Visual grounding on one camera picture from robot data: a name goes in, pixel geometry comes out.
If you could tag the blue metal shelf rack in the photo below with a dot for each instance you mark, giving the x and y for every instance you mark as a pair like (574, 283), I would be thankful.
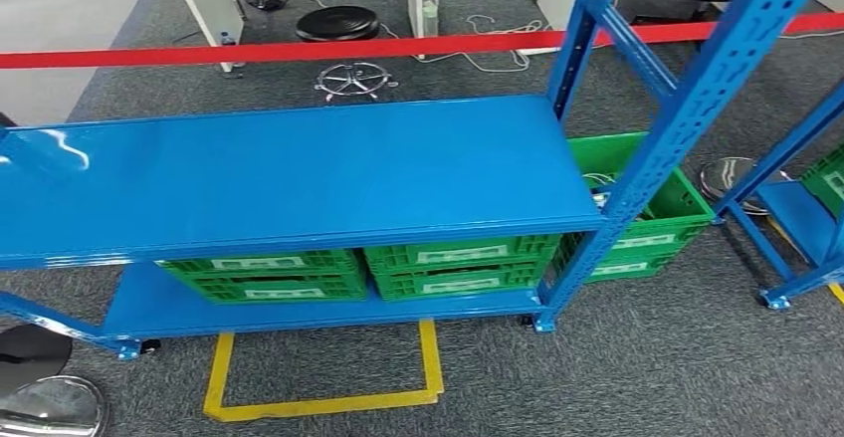
(297, 163)
(798, 219)

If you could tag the large clear bottle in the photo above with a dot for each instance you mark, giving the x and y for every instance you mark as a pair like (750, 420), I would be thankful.
(430, 18)

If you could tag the black round stool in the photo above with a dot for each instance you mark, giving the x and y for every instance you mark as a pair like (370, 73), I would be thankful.
(337, 23)

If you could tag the small water bottle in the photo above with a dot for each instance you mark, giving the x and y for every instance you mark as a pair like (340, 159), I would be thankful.
(229, 40)

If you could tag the red barrier belt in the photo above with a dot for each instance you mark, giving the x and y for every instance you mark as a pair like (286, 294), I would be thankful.
(198, 55)

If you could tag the chrome stool base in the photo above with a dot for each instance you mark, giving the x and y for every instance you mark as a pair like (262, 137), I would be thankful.
(722, 177)

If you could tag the chrome stanchion post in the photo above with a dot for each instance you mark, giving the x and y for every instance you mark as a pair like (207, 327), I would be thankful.
(53, 407)

